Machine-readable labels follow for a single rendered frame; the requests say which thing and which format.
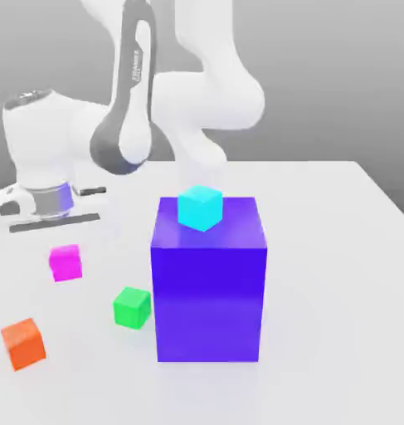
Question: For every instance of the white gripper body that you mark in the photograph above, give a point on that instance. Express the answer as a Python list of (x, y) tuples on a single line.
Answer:
[(52, 223)]

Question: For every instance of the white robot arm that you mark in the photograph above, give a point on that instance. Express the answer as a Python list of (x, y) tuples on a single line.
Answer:
[(218, 96)]

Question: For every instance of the small magenta cube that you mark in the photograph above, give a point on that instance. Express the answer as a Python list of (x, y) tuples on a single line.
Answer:
[(66, 263)]

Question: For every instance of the small green cube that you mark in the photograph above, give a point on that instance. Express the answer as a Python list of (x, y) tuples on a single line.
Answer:
[(131, 308)]

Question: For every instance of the small orange cube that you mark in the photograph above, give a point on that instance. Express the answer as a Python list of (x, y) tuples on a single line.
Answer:
[(24, 345)]

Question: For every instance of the small cyan cube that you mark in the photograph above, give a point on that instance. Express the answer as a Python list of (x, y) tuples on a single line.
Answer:
[(200, 209)]

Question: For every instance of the large blue box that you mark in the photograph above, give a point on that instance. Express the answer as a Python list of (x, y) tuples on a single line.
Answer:
[(208, 298)]

